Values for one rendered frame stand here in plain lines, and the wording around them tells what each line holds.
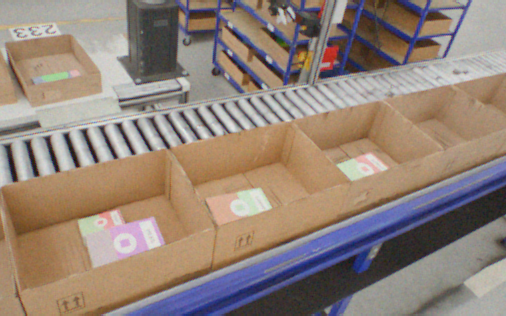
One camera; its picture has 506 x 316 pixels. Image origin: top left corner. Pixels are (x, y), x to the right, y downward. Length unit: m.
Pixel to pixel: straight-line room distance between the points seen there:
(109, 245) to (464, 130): 1.37
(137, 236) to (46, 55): 1.32
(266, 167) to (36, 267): 0.70
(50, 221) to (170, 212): 0.30
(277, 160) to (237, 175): 0.15
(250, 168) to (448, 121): 0.90
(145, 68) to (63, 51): 0.42
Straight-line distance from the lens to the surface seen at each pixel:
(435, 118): 1.90
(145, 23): 1.88
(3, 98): 1.87
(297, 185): 1.31
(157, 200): 1.21
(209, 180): 1.27
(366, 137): 1.61
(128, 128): 1.69
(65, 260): 1.10
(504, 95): 2.19
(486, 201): 2.07
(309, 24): 1.99
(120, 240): 1.03
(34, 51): 2.16
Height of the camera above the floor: 1.76
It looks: 39 degrees down
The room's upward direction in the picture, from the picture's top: 11 degrees clockwise
